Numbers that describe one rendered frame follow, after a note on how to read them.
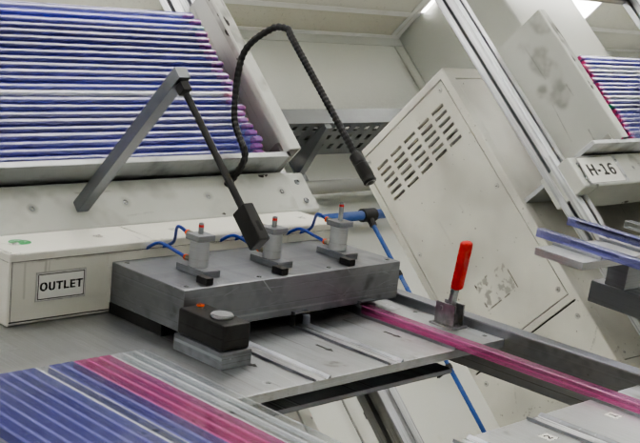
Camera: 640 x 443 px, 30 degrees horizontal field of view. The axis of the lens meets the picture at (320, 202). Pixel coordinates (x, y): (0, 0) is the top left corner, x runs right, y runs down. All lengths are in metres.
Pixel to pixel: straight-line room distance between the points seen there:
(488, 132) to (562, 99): 0.16
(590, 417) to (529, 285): 1.17
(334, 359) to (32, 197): 0.42
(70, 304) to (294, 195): 0.46
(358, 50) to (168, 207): 3.37
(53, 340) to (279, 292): 0.26
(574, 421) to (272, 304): 0.37
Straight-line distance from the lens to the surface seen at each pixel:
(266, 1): 4.42
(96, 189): 1.43
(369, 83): 4.75
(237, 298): 1.32
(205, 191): 1.59
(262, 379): 1.20
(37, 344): 1.27
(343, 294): 1.44
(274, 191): 1.67
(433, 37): 4.98
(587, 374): 1.38
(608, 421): 1.21
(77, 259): 1.35
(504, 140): 2.45
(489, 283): 2.42
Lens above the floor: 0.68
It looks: 22 degrees up
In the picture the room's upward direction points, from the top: 27 degrees counter-clockwise
